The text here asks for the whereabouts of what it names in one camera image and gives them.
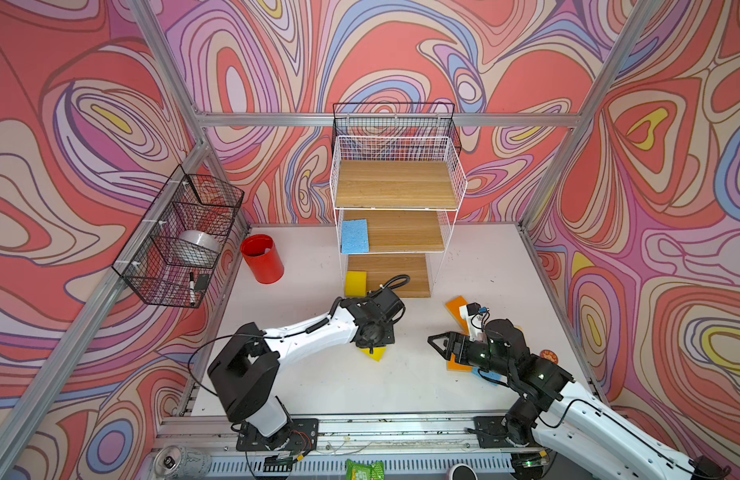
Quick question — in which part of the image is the green snack packet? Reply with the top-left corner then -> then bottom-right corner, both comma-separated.
345,460 -> 385,480

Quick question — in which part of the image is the white wire wooden shelf rack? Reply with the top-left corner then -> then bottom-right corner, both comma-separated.
329,134 -> 467,298

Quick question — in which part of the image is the orange flat sponge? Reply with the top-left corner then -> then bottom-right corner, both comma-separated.
447,354 -> 473,373

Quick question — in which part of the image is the aluminium frame post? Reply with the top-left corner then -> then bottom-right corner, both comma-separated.
518,0 -> 660,233

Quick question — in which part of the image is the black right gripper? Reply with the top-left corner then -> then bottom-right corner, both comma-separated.
428,332 -> 515,379

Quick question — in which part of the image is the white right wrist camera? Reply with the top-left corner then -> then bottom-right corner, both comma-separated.
459,302 -> 490,341

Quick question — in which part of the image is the yellow thick sponge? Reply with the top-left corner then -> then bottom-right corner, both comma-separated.
361,347 -> 387,362
344,270 -> 367,298

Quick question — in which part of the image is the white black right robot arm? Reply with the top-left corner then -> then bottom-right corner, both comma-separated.
427,319 -> 731,479

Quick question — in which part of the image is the blue sponge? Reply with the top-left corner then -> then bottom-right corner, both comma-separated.
341,219 -> 370,255

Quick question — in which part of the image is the black wire wall basket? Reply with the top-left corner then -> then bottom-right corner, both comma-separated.
112,166 -> 244,309

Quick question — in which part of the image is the blue flat sponge near arm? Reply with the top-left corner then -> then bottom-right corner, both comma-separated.
472,367 -> 506,385

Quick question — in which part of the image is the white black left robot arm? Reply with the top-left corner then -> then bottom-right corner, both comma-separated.
195,274 -> 410,454

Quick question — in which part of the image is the silver drink can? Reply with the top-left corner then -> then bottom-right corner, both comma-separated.
153,445 -> 213,479

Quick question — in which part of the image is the red plastic cup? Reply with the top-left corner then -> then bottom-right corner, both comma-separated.
240,234 -> 285,285

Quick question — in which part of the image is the small orange round sticker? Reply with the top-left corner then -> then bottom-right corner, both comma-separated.
539,349 -> 559,364

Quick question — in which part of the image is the orange sponge near shelf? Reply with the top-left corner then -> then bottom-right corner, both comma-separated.
445,296 -> 469,335

